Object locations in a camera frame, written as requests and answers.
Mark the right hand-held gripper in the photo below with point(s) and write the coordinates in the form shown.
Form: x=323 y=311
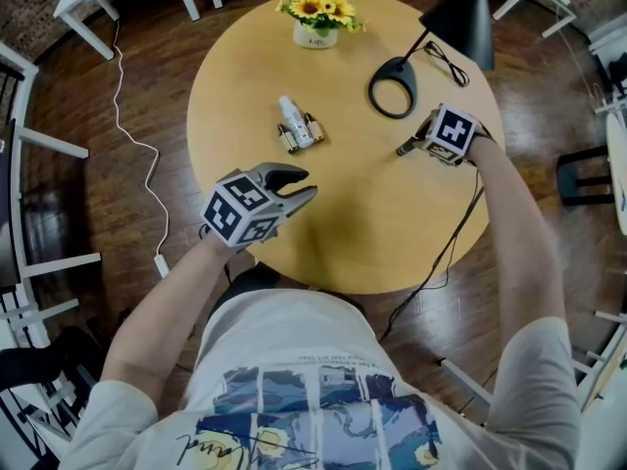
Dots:
x=450 y=135

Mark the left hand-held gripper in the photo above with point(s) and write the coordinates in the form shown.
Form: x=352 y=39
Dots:
x=240 y=213

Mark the white small bottle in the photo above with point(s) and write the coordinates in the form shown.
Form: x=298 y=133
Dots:
x=296 y=123

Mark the person's left forearm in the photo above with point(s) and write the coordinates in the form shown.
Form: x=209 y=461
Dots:
x=161 y=321

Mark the person's right forearm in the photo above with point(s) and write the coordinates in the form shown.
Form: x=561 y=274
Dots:
x=519 y=243

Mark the black desk lamp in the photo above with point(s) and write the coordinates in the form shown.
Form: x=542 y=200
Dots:
x=404 y=69

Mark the person's dark trousers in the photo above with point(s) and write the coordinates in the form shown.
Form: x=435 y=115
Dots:
x=255 y=282

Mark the person's white printed T-shirt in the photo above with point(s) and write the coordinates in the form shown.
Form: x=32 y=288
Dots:
x=294 y=331

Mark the sunflowers in white pot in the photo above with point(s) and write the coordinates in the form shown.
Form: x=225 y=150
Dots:
x=318 y=17

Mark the white power strip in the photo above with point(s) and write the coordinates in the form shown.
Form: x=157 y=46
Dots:
x=161 y=266

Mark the white round table black legs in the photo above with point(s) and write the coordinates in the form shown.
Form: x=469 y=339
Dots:
x=583 y=155

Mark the black mesh office chair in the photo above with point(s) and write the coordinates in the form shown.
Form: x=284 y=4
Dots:
x=54 y=360

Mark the white metal frame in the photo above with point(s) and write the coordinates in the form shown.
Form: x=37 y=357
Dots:
x=465 y=380

